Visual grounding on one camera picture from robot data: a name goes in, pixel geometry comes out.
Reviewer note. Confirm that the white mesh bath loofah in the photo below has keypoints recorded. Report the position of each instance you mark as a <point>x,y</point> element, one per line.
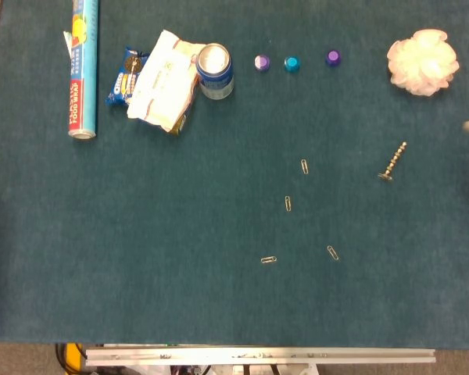
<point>424,62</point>

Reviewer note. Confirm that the purple bottle cap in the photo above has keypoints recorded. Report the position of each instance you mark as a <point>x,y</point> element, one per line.
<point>333,58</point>
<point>262,63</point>

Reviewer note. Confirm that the teal bottle cap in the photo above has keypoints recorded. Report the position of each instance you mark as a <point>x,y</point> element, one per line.
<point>292,64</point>

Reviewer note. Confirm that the blue soda can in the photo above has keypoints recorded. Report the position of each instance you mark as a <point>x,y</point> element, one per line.
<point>215,74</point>

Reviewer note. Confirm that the white crumpled snack bag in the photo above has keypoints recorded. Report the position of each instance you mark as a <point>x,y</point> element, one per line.
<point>162,82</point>

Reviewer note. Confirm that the teal felt table cover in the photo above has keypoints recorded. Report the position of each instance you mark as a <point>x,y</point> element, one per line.
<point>140,234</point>

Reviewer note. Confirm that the blue Oreo cookie pack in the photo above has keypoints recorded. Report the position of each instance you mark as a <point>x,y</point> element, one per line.
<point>123,86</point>

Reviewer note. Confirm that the blue food wrap roll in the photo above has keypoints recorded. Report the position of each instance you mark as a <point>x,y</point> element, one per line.
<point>83,78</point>

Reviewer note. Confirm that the yellow plastic part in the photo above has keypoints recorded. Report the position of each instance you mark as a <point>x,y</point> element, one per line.
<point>73,353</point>

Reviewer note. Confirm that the aluminium profile rail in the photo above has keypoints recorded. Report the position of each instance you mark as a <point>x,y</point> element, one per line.
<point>258,356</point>

